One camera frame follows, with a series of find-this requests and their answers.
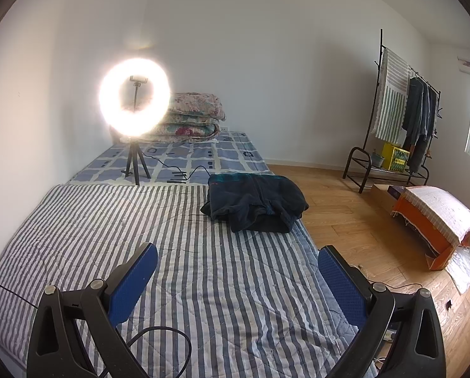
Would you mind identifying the dark hanging clothes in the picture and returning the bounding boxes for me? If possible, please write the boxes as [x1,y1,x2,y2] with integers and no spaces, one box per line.
[401,77,440,172]

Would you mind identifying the yellow crate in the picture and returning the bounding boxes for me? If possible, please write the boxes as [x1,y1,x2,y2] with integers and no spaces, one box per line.
[381,142,411,172]

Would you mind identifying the black floor cable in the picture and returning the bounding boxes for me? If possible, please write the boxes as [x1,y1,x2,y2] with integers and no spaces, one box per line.
[357,266,424,292]

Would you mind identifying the bubble wrap sheet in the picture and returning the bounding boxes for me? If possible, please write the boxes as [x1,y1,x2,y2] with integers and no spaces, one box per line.
[445,244,470,295]

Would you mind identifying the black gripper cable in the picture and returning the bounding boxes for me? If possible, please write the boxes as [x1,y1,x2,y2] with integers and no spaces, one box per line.
[125,325,192,378]
[0,279,39,308]

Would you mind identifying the wall shelf with books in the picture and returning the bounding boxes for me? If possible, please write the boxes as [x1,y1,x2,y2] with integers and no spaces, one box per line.
[344,28,444,194]

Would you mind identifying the grey white striped quilt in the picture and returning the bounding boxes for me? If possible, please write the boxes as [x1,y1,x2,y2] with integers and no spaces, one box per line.
[0,183,377,378]

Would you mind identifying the orange box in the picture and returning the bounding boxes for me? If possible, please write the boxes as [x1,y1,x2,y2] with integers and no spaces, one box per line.
[391,197,466,271]

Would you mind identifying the teal plaid fleece jacket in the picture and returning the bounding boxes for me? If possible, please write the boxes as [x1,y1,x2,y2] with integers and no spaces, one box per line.
[201,173,309,234]

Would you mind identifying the white lace cloth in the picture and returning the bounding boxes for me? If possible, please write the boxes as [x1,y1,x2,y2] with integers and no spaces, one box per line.
[401,186,470,247]

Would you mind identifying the black ring light cable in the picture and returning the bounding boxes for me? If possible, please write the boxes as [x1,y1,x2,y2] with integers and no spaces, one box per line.
[146,153,216,184]

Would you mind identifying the blue checked bed sheet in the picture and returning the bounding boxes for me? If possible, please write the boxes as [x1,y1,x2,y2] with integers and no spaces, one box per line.
[67,130,275,186]

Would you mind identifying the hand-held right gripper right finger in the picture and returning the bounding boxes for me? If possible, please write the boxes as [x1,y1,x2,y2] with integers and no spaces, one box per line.
[317,245,447,378]

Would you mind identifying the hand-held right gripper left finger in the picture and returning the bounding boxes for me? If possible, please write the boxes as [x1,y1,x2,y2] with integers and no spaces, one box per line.
[27,242,159,378]

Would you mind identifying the cardboard box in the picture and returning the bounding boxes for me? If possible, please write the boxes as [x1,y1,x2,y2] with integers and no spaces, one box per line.
[371,184,405,215]

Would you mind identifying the striped hanging cloth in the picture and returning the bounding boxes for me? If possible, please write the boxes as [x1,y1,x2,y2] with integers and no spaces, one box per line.
[374,49,411,142]

